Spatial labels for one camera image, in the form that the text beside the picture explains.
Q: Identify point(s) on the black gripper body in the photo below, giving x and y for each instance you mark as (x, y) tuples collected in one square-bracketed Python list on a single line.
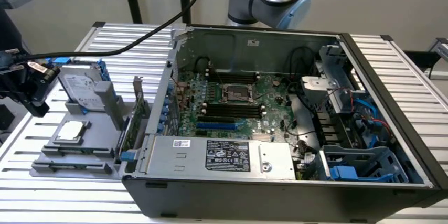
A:
[(30, 85)]

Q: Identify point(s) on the green RAM stick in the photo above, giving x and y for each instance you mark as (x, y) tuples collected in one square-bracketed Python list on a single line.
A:
[(85, 151), (77, 168)]

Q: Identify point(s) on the black RAM slot bank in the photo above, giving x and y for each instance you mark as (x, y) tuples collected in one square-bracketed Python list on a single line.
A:
[(233, 110), (235, 76)]

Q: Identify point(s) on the silver CPU chip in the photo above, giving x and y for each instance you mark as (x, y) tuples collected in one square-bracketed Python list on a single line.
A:
[(71, 130)]

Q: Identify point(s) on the silver hard disk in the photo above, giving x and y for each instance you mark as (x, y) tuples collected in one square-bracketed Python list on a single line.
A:
[(82, 90)]

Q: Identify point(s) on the grey parts rack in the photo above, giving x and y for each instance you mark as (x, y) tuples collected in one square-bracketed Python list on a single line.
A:
[(105, 129)]

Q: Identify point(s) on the blue disk caddy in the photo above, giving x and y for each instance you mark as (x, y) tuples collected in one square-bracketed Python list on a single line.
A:
[(103, 70)]

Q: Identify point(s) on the green graphics card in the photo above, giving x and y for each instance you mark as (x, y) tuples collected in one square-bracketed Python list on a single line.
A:
[(135, 127)]

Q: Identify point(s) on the silver power supply unit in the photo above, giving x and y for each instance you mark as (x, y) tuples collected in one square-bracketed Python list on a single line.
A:
[(197, 161)]

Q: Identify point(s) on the black expansion slot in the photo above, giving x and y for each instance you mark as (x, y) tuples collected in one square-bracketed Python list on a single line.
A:
[(215, 119)]

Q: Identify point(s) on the blue expansion slot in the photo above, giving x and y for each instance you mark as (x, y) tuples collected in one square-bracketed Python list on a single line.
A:
[(215, 125)]

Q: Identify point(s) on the metal CPU socket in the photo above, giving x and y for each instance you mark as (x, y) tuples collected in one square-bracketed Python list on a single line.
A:
[(237, 93)]

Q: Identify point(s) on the green motherboard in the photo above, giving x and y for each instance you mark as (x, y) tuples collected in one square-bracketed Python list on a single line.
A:
[(270, 119)]

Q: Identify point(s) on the black open PC case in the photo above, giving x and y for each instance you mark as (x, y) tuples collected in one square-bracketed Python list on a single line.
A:
[(245, 197)]

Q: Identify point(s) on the metal drive cage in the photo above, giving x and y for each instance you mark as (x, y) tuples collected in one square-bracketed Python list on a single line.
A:
[(329, 87)]

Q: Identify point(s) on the grey-blue plastic disk bay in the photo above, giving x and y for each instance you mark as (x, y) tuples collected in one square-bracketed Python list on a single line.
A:
[(365, 161)]

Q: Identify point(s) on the aluminium frame rail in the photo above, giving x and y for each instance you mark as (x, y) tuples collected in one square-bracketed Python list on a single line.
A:
[(438, 56)]

